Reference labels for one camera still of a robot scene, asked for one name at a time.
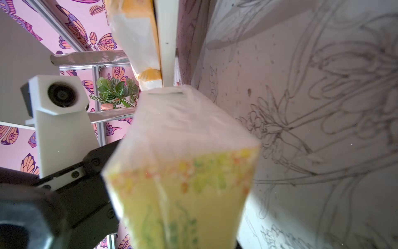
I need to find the black vase with plant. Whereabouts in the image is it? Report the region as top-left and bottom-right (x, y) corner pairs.
(90, 77), (140, 109)

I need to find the white two-tier shelf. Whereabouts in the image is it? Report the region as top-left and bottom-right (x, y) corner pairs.
(0, 0), (212, 131)

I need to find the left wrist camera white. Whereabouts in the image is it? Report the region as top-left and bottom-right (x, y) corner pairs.
(26, 75), (99, 178)

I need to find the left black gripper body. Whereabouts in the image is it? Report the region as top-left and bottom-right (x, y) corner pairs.
(1, 142), (119, 249)

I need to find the yellow tissue pack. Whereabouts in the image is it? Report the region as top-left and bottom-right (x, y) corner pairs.
(102, 86), (261, 249)

